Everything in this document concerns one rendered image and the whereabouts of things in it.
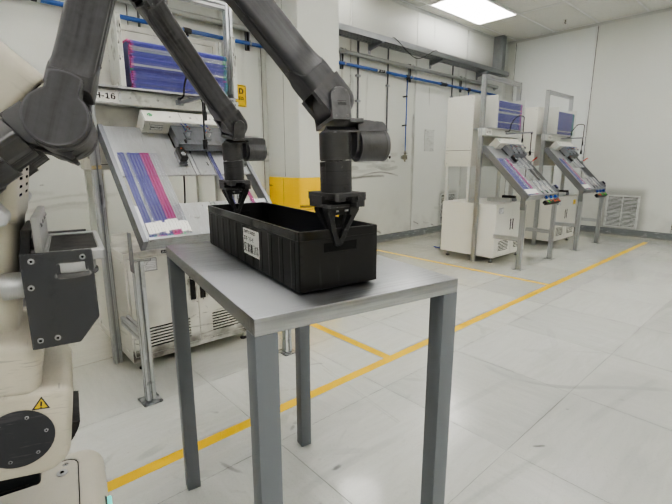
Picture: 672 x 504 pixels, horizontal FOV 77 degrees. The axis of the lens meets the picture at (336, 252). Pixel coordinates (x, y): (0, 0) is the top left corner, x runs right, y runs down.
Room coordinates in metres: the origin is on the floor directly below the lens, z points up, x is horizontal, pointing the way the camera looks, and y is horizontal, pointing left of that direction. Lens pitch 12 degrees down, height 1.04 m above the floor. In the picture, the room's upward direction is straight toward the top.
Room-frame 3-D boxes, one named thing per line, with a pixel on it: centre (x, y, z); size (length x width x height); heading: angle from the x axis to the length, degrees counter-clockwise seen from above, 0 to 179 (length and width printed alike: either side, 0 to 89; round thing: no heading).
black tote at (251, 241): (1.02, 0.14, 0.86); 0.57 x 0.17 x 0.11; 32
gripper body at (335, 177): (0.77, 0.00, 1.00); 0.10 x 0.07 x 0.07; 32
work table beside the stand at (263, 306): (1.03, 0.12, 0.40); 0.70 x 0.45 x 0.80; 32
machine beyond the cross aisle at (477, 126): (4.78, -1.69, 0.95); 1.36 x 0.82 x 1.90; 42
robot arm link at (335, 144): (0.78, 0.00, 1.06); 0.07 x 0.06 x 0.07; 114
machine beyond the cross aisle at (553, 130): (5.74, -2.78, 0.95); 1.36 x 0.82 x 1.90; 42
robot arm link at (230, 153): (1.26, 0.29, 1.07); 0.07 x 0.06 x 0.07; 130
